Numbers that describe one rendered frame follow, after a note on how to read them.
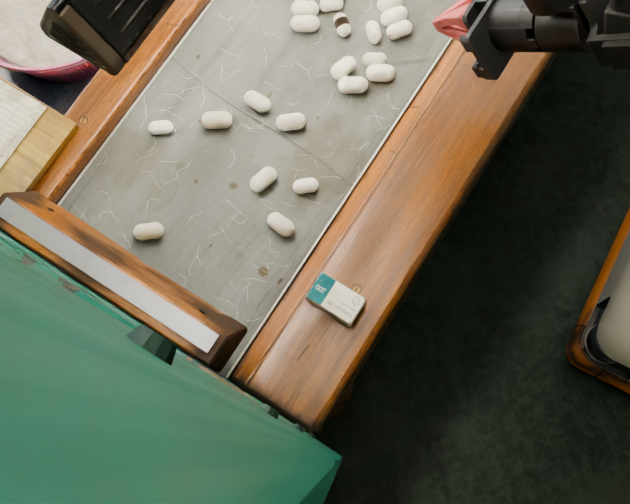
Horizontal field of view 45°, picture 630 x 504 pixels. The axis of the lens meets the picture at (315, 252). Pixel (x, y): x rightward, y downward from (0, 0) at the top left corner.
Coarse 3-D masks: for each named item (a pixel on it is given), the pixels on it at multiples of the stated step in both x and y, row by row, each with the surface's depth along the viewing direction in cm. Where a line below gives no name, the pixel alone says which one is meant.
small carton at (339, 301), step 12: (324, 276) 86; (312, 288) 86; (324, 288) 86; (336, 288) 86; (348, 288) 86; (312, 300) 86; (324, 300) 86; (336, 300) 86; (348, 300) 86; (360, 300) 86; (336, 312) 85; (348, 312) 85; (348, 324) 85
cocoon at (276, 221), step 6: (270, 216) 91; (276, 216) 91; (282, 216) 91; (270, 222) 91; (276, 222) 91; (282, 222) 91; (288, 222) 91; (276, 228) 91; (282, 228) 91; (288, 228) 91; (294, 228) 92; (282, 234) 91; (288, 234) 91
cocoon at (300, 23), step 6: (294, 18) 98; (300, 18) 98; (306, 18) 98; (312, 18) 98; (294, 24) 98; (300, 24) 98; (306, 24) 98; (312, 24) 98; (318, 24) 98; (294, 30) 99; (300, 30) 98; (306, 30) 98; (312, 30) 98
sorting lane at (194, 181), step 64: (256, 0) 101; (320, 0) 101; (448, 0) 100; (192, 64) 99; (256, 64) 99; (320, 64) 98; (128, 128) 97; (192, 128) 97; (256, 128) 96; (320, 128) 96; (384, 128) 96; (128, 192) 95; (192, 192) 94; (256, 192) 94; (320, 192) 94; (192, 256) 92; (256, 256) 92; (256, 320) 90
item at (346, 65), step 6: (342, 60) 96; (348, 60) 96; (354, 60) 96; (336, 66) 96; (342, 66) 96; (348, 66) 96; (354, 66) 96; (336, 72) 96; (342, 72) 96; (348, 72) 96; (336, 78) 96
